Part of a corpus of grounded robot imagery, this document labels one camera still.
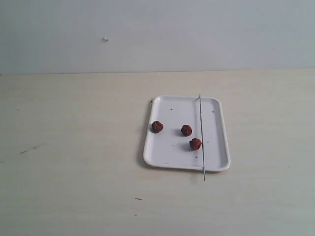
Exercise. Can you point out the thin metal skewer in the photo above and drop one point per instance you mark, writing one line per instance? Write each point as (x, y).
(202, 141)

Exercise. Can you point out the white rectangular plastic tray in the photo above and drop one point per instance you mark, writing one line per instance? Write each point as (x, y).
(170, 148)

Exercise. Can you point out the red-brown meat ball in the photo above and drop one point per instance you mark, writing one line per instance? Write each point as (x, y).
(186, 130)
(157, 126)
(195, 143)

